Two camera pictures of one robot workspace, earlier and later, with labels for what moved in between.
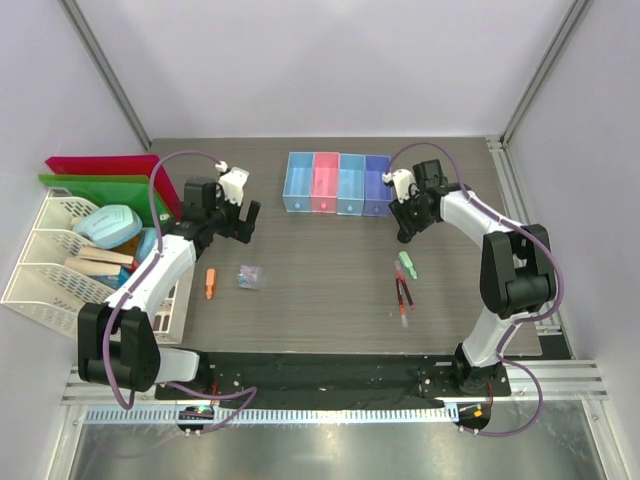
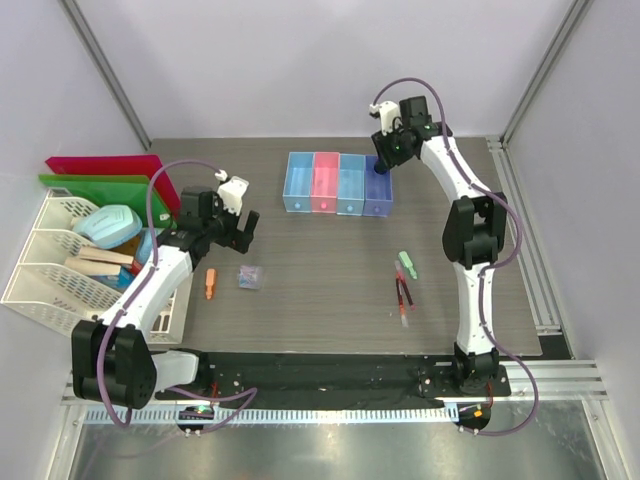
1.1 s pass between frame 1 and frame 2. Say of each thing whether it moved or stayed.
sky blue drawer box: stayed
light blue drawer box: stayed
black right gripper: moved
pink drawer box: stayed
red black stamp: moved
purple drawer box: stayed
